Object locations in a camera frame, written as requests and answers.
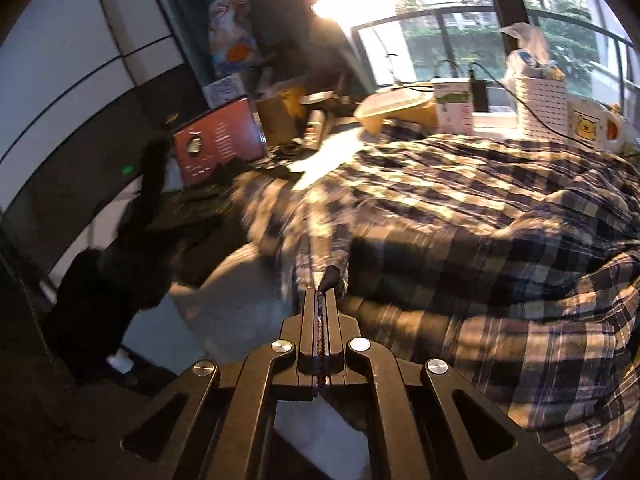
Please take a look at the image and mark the plaid pajama pants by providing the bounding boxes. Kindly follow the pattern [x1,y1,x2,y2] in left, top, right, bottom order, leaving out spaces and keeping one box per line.
[232,134,639,479]

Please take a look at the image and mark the tablet with red screen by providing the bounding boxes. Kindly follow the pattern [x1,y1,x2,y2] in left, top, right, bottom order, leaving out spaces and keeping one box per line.
[172,96,267,188]

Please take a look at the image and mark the white bear mug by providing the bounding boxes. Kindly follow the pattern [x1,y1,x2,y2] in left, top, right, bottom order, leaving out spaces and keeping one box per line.
[566,94,625,153]

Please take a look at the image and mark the white green milk carton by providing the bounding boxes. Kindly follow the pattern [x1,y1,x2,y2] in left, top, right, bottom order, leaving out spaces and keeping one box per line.
[432,78,474,134]

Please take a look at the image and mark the yellow lidded food container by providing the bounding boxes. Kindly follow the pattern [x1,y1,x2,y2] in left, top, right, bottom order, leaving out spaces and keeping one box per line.
[352,87,438,136]

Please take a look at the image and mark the white perforated basket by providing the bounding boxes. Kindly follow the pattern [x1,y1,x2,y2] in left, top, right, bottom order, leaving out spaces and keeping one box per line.
[515,77,567,140]

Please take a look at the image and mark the black charger adapter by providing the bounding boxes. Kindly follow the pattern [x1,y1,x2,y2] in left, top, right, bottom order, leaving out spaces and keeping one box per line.
[469,68,489,113]

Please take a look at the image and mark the silver spray can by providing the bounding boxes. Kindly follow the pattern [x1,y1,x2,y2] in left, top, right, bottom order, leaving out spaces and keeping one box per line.
[303,110,326,152]

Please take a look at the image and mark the colourful snack bag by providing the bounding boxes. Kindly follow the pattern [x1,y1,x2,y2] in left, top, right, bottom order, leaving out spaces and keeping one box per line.
[208,0,262,78]

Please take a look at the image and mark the dark blue curtain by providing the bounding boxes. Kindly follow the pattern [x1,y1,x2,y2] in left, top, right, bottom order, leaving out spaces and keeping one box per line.
[158,0,369,98]

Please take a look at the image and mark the coiled black cable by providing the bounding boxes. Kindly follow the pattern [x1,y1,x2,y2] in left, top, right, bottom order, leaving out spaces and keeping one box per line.
[267,140,306,162]

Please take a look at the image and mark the black power cable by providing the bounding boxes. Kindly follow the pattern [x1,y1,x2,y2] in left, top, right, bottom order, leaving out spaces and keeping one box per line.
[380,52,601,151]

